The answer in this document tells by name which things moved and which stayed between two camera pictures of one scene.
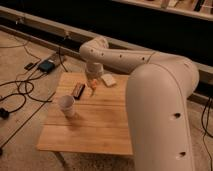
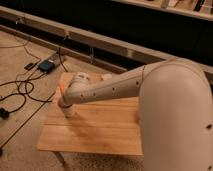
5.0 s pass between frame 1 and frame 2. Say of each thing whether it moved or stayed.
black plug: stayed
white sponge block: stayed
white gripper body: moved
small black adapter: stayed
